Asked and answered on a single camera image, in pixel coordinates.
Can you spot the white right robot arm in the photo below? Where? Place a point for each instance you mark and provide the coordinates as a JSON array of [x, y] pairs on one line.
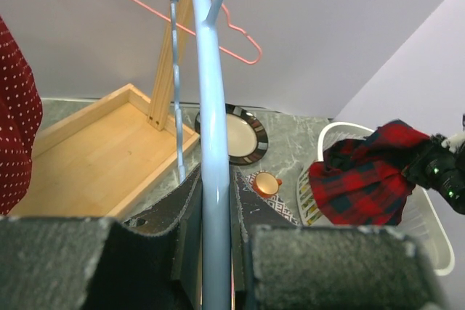
[[455, 197]]

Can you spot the patterned placemat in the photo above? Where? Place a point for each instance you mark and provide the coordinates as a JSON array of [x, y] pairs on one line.
[[276, 204]]

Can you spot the white plastic laundry basket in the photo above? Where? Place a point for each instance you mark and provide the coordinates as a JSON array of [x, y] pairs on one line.
[[419, 218]]

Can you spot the red black plaid garment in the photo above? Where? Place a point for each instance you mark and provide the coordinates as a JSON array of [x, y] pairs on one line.
[[361, 182]]

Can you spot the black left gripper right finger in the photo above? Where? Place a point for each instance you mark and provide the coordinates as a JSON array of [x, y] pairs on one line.
[[279, 265]]

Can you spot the light blue plastic hanger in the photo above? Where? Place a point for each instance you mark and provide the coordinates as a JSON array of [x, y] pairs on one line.
[[215, 169]]

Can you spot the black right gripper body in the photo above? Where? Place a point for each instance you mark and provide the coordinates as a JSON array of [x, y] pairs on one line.
[[432, 166]]

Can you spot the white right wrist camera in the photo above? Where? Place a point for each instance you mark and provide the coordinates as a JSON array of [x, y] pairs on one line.
[[456, 142]]

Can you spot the wooden clothes rack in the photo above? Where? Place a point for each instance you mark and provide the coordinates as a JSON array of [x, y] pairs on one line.
[[99, 160]]

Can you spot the orange cup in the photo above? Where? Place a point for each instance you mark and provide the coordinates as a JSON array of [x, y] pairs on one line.
[[266, 184]]

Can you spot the red polka dot garment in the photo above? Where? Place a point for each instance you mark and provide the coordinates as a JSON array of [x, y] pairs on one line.
[[21, 116]]

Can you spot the dark rimmed cream plate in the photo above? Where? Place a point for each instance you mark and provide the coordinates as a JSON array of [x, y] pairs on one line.
[[247, 138]]

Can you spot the yellow lemon print skirt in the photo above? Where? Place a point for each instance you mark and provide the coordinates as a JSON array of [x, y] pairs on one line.
[[309, 212]]

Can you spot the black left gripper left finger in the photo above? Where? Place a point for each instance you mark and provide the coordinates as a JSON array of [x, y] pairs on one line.
[[148, 262]]

